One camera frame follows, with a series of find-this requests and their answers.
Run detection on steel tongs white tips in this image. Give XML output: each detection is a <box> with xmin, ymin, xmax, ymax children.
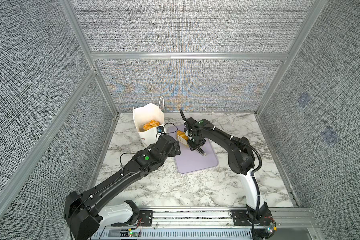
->
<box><xmin>176</xmin><ymin>134</ymin><xmax>208</xmax><ymax>157</ymax></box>

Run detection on striped croissant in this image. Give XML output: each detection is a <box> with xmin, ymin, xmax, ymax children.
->
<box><xmin>176</xmin><ymin>131</ymin><xmax>189</xmax><ymax>146</ymax></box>

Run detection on white paper bag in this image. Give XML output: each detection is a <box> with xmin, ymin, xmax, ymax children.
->
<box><xmin>132</xmin><ymin>96</ymin><xmax>165</xmax><ymax>147</ymax></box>

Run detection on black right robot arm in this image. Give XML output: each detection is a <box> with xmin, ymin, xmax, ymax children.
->
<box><xmin>184</xmin><ymin>118</ymin><xmax>262</xmax><ymax>218</ymax></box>

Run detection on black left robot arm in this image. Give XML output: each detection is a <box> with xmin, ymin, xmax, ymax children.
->
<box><xmin>64</xmin><ymin>135</ymin><xmax>181</xmax><ymax>240</ymax></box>

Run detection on lilac plastic tray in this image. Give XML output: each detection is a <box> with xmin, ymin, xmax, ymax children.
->
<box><xmin>174</xmin><ymin>139</ymin><xmax>219</xmax><ymax>174</ymax></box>

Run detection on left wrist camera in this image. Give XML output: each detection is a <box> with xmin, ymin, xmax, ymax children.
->
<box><xmin>156</xmin><ymin>123</ymin><xmax>178</xmax><ymax>137</ymax></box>

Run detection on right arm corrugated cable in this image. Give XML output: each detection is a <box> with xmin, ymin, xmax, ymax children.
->
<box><xmin>179</xmin><ymin>108</ymin><xmax>263</xmax><ymax>240</ymax></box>

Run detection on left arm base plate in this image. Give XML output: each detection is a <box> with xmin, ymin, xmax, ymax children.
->
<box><xmin>111</xmin><ymin>210</ymin><xmax>153</xmax><ymax>228</ymax></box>

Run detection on aluminium front rail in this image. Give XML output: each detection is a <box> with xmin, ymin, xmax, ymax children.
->
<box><xmin>87</xmin><ymin>204</ymin><xmax>324</xmax><ymax>240</ymax></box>

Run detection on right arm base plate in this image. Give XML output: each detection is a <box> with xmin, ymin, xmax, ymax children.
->
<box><xmin>229</xmin><ymin>209</ymin><xmax>274</xmax><ymax>227</ymax></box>

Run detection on aluminium cage frame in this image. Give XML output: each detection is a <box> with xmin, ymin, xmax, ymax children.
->
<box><xmin>0</xmin><ymin>1</ymin><xmax>317</xmax><ymax>195</ymax></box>

